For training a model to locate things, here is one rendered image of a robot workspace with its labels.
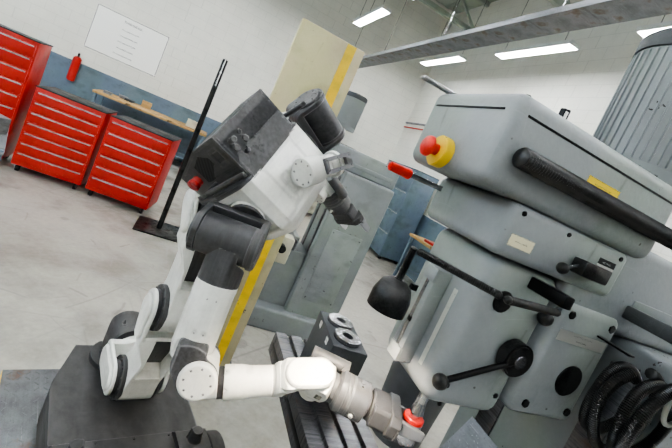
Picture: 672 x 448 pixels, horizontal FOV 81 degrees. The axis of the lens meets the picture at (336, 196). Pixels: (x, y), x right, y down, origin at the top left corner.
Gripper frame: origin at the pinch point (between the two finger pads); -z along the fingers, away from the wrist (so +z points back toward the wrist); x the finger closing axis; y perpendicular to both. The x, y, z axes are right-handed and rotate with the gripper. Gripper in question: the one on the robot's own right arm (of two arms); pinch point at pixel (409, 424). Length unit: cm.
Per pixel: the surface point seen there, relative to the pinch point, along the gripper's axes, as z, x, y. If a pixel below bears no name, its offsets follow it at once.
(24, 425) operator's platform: 103, 32, 79
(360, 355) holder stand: 11.1, 30.2, 4.3
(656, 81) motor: -16, 4, -90
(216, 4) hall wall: 487, 766, -232
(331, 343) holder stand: 20.7, 28.8, 4.2
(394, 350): 11.5, -6.1, -16.6
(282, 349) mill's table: 34, 47, 22
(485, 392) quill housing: -8.0, -7.3, -17.3
